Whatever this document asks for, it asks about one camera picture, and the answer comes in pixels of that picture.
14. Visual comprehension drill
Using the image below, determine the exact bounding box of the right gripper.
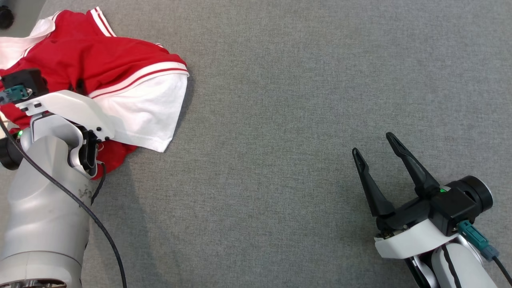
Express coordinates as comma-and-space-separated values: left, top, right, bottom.
352, 132, 460, 258

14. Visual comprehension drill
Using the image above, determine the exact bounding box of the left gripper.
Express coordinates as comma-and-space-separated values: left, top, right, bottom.
16, 90, 116, 178

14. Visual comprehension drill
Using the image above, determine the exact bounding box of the red and white shirt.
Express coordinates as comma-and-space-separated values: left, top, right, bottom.
0, 6, 190, 180

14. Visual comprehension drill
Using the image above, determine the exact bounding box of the black round object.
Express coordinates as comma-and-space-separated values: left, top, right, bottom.
0, 6, 15, 29

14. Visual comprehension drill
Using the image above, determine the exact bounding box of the left teal cable connector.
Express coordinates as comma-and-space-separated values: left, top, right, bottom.
0, 85, 29, 103

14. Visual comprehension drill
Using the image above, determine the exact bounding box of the teal cable connector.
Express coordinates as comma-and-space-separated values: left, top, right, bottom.
0, 85, 29, 103
457, 220, 500, 261

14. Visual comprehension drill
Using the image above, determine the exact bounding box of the short black left gripper cable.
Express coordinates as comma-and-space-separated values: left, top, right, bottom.
90, 162, 107, 205

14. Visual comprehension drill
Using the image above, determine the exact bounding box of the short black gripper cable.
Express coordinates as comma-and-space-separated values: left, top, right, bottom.
90, 162, 107, 205
440, 244, 462, 288

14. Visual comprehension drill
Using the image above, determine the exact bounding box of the right teal cable connector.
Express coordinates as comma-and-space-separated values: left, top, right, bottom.
457, 220, 500, 261

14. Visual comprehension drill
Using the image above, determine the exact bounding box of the short black right gripper cable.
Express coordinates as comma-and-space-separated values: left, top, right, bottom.
440, 244, 462, 288

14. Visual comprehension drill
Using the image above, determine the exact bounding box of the long black right arm cable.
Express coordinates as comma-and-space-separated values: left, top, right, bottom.
492, 256, 512, 288

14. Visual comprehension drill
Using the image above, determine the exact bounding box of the long black arm cable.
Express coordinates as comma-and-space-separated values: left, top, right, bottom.
0, 118, 128, 288
492, 256, 512, 288

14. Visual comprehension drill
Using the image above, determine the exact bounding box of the long black left arm cable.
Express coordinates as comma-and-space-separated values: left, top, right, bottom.
0, 118, 128, 288

